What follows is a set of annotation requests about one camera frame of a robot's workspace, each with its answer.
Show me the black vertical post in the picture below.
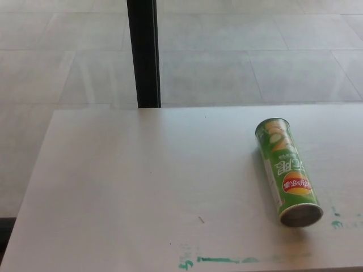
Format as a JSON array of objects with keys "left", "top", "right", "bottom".
[{"left": 126, "top": 0, "right": 162, "bottom": 109}]

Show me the green chips can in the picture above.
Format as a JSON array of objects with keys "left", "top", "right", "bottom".
[{"left": 254, "top": 117, "right": 324, "bottom": 228}]

